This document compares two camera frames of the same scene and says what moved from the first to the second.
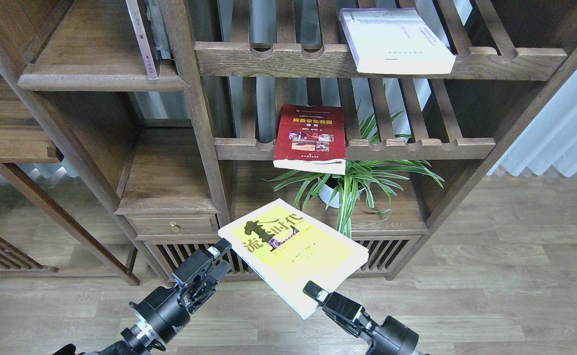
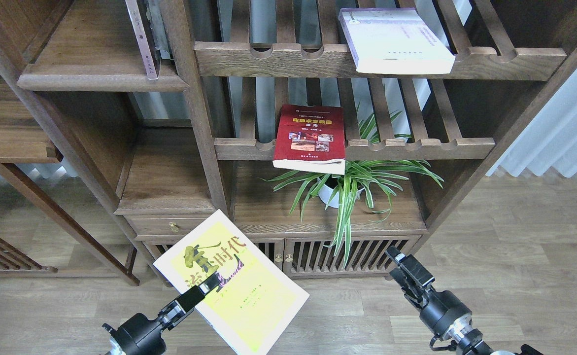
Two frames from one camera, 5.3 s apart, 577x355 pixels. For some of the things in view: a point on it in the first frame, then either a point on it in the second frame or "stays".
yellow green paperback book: [289, 248] to [257, 301]
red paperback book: [310, 138] stays
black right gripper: [390, 336] to [442, 312]
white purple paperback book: [395, 40] stays
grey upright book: [160, 31] stays
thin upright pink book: [142, 39] stays
